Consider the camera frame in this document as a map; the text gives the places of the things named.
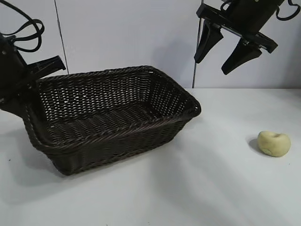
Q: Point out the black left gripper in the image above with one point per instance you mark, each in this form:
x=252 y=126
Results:
x=9 y=66

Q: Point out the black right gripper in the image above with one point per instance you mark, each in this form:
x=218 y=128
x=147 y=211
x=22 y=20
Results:
x=251 y=16

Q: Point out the dark brown wicker basket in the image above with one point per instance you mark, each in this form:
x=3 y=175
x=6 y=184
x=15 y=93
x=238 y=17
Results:
x=105 y=141

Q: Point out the pale yellow egg yolk pastry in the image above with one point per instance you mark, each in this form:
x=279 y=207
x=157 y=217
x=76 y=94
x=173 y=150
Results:
x=274 y=143

